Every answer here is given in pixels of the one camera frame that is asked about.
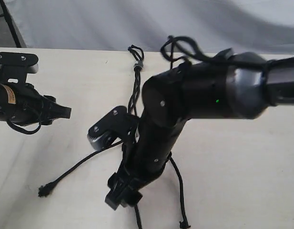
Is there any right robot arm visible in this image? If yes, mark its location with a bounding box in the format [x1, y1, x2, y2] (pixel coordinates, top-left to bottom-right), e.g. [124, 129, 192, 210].
[105, 49, 294, 209]

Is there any black stand pole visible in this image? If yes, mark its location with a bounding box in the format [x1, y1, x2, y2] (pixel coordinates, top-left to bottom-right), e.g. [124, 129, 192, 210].
[0, 0, 22, 48]

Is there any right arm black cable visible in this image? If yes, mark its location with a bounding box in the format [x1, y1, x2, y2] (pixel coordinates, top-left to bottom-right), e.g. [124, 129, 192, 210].
[160, 35, 294, 72]

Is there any grey metal cable ferrule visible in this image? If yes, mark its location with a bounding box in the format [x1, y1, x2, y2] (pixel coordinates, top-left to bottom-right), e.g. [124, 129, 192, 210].
[133, 61, 143, 72]

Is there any grey backdrop cloth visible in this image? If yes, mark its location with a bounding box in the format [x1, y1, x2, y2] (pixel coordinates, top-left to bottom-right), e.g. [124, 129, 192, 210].
[5, 0, 294, 54]

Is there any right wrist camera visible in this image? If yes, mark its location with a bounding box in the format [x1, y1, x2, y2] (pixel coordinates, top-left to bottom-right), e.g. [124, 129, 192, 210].
[87, 105, 139, 151]

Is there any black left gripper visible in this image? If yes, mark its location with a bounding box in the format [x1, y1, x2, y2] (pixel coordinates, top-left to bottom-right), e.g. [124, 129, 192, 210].
[0, 83, 71, 126]

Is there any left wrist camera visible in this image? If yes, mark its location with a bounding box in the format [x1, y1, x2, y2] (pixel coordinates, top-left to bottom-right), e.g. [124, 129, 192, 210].
[0, 52, 39, 84]

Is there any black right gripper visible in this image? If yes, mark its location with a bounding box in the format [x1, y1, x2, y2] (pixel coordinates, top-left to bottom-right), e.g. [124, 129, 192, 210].
[105, 133, 173, 210]

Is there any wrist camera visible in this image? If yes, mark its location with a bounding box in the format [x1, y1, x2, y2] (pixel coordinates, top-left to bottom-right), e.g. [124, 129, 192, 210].
[87, 105, 139, 151]
[0, 52, 39, 84]

